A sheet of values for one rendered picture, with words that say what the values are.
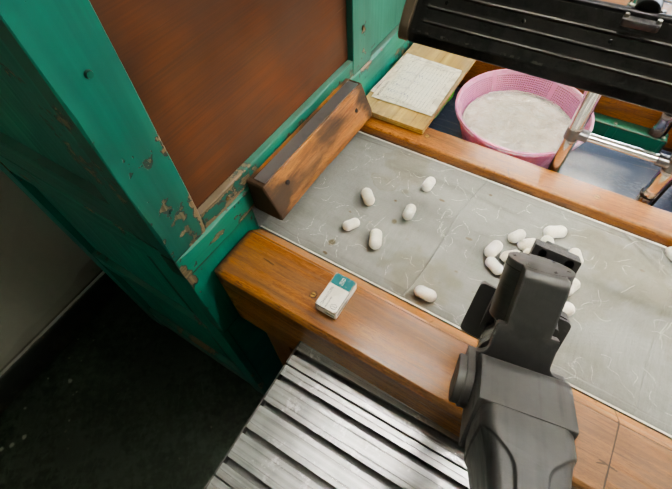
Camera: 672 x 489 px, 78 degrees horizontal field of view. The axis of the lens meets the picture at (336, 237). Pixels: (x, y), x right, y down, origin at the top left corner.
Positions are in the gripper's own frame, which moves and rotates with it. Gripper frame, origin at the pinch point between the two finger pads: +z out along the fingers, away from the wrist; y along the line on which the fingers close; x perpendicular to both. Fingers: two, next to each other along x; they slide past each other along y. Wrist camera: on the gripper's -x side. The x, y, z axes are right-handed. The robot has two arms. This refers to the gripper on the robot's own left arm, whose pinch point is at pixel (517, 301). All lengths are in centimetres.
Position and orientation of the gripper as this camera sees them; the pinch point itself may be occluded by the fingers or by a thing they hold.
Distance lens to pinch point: 61.0
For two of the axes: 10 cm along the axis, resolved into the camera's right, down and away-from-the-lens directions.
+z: 4.4, -1.7, 8.8
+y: -8.5, -4.1, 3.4
